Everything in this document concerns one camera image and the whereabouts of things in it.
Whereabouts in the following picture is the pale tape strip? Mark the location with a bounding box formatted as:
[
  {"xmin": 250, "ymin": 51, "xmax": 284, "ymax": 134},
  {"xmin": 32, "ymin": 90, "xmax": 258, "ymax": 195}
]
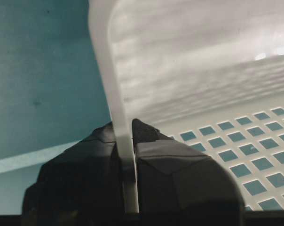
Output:
[{"xmin": 0, "ymin": 140, "xmax": 79, "ymax": 174}]

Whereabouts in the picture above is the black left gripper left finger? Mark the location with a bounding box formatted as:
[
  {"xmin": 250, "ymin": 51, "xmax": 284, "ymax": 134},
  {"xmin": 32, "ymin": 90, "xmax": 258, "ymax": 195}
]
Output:
[{"xmin": 21, "ymin": 123, "xmax": 125, "ymax": 226}]

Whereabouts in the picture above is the white plastic perforated basket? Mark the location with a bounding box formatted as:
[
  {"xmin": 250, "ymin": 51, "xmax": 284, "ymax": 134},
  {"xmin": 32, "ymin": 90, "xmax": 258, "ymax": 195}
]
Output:
[{"xmin": 88, "ymin": 0, "xmax": 284, "ymax": 211}]

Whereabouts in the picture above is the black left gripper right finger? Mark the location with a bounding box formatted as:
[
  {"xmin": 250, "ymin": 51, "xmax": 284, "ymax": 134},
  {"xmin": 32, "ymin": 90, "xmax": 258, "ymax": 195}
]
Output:
[{"xmin": 132, "ymin": 119, "xmax": 244, "ymax": 226}]

